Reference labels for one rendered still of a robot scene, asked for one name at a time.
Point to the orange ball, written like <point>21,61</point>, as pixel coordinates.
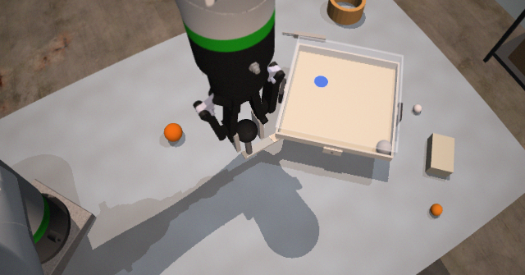
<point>436,209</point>
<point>173,132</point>

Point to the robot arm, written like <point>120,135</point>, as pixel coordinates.
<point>230,40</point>

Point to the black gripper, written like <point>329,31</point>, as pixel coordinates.
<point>236,93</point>

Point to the brown tape roll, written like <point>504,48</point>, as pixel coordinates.
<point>345,16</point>

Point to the small white ball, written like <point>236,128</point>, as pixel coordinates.
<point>417,108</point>

